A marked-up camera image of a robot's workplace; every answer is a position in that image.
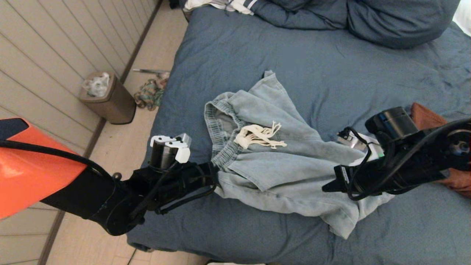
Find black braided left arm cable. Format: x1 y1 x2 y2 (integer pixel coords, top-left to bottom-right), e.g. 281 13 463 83
0 139 179 221

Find thin silver metal rod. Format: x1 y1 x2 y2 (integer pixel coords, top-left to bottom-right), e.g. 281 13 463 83
132 68 170 77

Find white pillow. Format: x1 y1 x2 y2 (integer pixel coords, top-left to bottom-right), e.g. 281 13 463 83
453 0 471 36

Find brown trash bin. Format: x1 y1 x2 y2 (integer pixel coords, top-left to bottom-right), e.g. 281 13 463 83
79 72 137 125

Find multicoloured rag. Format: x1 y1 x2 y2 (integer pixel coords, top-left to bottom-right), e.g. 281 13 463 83
134 78 166 112

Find blue bed cover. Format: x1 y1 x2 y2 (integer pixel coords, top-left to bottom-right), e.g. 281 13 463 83
121 0 471 265

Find thin black left gripper cable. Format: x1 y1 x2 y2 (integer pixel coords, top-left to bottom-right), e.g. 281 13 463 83
155 184 217 216

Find crumpled blue duvet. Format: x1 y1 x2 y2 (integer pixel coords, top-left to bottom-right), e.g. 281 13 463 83
252 0 460 49

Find light blue denim shorts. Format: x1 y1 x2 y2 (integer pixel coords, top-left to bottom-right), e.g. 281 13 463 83
204 70 395 240

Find rust brown shorts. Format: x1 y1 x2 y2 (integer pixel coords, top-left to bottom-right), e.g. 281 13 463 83
410 102 471 199

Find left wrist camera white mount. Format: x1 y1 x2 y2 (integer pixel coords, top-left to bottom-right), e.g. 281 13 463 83
150 133 192 163

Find white striped garment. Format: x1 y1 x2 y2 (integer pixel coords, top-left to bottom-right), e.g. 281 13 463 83
183 0 260 16

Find clear plastic bin bag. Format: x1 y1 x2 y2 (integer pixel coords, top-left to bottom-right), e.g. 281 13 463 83
82 73 111 97

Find smooth black right arm cable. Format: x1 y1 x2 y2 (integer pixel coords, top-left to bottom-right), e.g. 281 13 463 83
339 118 471 202

